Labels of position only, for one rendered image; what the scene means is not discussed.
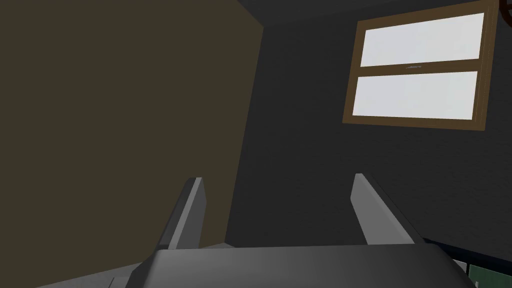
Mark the brown framed window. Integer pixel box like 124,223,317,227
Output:
342,0,499,132

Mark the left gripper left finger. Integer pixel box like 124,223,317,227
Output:
157,176,207,251

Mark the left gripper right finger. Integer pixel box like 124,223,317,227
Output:
349,173,426,246

